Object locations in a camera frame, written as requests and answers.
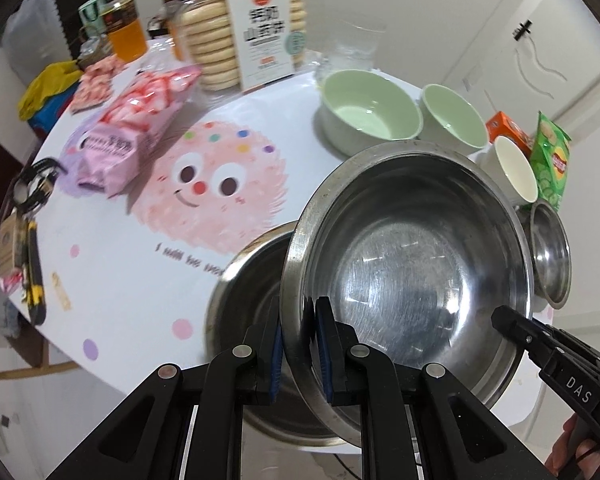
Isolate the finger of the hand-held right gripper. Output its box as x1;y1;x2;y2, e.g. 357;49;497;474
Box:
491;305;562;362

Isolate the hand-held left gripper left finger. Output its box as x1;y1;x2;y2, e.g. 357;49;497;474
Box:
45;305;286;480

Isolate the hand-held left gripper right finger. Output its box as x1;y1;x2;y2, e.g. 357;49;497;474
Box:
313;297;546;480

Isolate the medium steel bowl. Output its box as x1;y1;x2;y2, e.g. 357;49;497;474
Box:
207;220;361;453

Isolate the large steel bowl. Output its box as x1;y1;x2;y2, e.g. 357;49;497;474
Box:
280;140;536;448

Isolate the white ceramic bowl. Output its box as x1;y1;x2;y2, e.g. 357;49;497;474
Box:
480;136;540;207

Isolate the person's right hand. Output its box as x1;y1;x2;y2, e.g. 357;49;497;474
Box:
545;412;582;480

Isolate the small steel bowl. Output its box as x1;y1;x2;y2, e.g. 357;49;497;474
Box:
529;201;574;310

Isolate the green potato chips bag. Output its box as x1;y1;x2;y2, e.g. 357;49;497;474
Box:
529;111;572;212

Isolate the orange drink powder box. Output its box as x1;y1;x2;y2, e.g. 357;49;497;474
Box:
486;111;534;157

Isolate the small pale green bowl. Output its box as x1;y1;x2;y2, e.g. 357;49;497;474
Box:
420;84;490;157

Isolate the large pale green bowl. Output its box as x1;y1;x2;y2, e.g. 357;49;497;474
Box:
320;69;424;157

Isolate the yellow and black tool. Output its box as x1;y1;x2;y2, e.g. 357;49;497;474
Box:
20;219;47;327

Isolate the pink candy bag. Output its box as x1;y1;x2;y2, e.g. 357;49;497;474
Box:
62;64;203;199

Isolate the small pink wrapper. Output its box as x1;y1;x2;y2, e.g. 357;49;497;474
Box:
0;265;29;307

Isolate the brown card tag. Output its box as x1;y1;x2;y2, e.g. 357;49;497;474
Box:
0;210;31;281

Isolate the clear plastic container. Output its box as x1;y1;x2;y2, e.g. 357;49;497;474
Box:
319;20;387;77

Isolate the clear round biscuit package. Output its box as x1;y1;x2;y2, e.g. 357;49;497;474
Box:
172;0;307;92

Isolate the pink and white snack packet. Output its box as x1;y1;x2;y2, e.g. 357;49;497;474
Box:
70;55;127;112

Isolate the yellow cloth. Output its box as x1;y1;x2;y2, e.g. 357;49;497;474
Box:
19;60;83;121

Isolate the orange juice bottle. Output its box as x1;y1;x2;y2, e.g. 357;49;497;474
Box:
102;0;149;62

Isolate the pale green cup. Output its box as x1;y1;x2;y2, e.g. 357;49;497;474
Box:
77;0;113;37

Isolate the black cable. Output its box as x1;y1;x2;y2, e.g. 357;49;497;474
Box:
327;452;383;480

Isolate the white cable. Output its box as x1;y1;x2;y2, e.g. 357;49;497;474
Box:
514;39;569;102

